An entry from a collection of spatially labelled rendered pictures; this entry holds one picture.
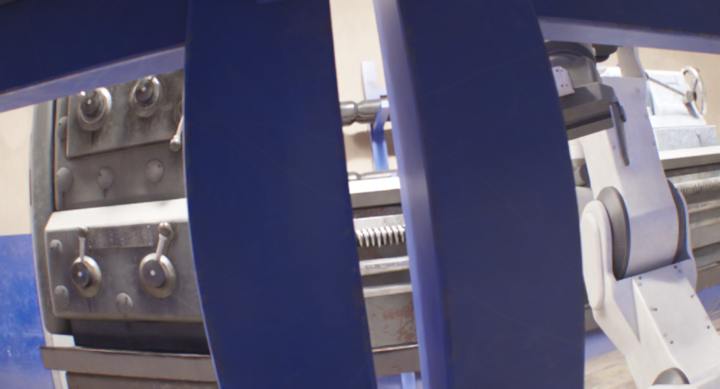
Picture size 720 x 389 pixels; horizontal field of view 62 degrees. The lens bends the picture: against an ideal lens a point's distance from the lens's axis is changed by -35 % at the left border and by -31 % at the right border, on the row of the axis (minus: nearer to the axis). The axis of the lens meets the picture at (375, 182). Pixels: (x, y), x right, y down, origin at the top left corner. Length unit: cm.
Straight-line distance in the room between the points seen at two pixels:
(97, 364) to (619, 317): 121
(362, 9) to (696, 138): 366
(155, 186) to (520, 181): 160
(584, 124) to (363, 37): 471
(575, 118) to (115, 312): 120
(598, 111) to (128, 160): 134
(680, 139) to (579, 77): 155
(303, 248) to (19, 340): 534
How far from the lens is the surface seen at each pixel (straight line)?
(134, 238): 173
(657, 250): 105
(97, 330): 192
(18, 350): 561
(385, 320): 186
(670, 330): 95
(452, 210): 29
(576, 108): 78
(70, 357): 178
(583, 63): 81
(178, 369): 169
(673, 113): 239
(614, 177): 106
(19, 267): 558
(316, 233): 28
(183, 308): 169
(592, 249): 104
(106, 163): 192
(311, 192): 29
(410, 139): 31
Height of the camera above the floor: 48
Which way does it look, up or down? 11 degrees up
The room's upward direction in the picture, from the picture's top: 7 degrees counter-clockwise
